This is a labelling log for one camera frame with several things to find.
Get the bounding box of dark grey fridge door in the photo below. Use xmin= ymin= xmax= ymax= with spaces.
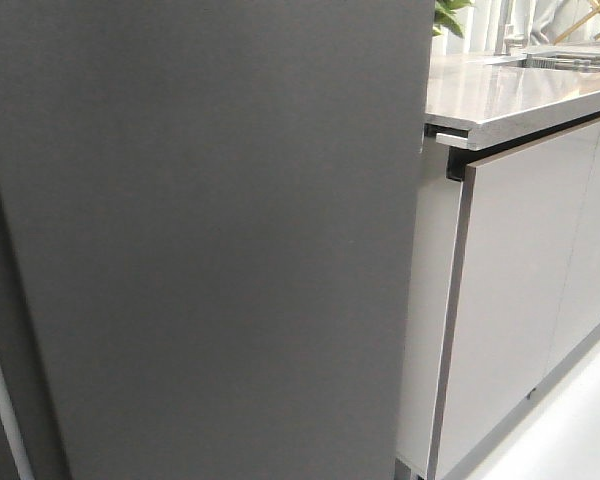
xmin=0 ymin=1 xmax=434 ymax=479

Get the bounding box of near grey cabinet door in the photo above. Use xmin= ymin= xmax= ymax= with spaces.
xmin=427 ymin=121 xmax=600 ymax=479

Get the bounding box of grey cabinet door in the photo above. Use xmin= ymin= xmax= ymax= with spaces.
xmin=546 ymin=134 xmax=600 ymax=372
xmin=427 ymin=121 xmax=600 ymax=479

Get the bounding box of far grey cabinet door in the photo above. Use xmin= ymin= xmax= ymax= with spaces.
xmin=546 ymin=134 xmax=600 ymax=372

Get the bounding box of white cabinet side panel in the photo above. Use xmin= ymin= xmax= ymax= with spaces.
xmin=396 ymin=138 xmax=461 ymax=477

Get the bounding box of grey stone countertop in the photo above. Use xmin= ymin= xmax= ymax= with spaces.
xmin=425 ymin=42 xmax=600 ymax=151

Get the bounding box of green potted plant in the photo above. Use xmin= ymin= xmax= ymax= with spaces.
xmin=432 ymin=0 xmax=474 ymax=38

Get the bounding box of steel kitchen faucet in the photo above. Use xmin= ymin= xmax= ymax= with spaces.
xmin=494 ymin=0 xmax=526 ymax=56

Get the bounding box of steel kitchen sink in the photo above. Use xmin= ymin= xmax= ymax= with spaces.
xmin=480 ymin=49 xmax=600 ymax=74

